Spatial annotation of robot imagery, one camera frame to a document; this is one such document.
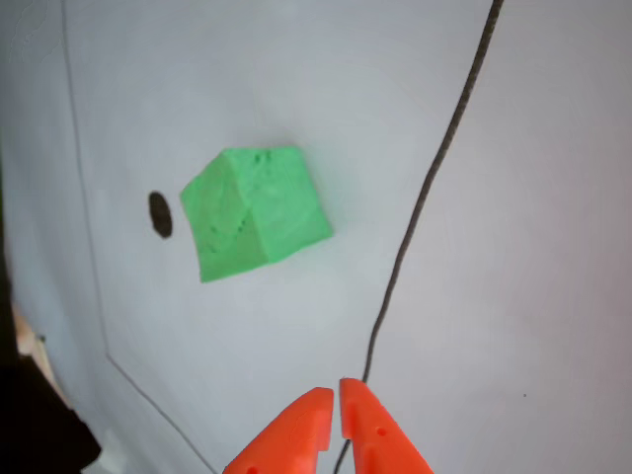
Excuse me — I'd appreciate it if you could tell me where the white paper sheet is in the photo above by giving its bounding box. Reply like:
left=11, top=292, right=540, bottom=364
left=0, top=0, right=632, bottom=474

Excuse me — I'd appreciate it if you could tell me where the black dot mark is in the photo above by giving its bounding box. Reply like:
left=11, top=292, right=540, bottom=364
left=147, top=191, right=174, bottom=241

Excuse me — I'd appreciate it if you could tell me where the green block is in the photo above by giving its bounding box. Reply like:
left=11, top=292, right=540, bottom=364
left=179, top=145, right=334, bottom=284

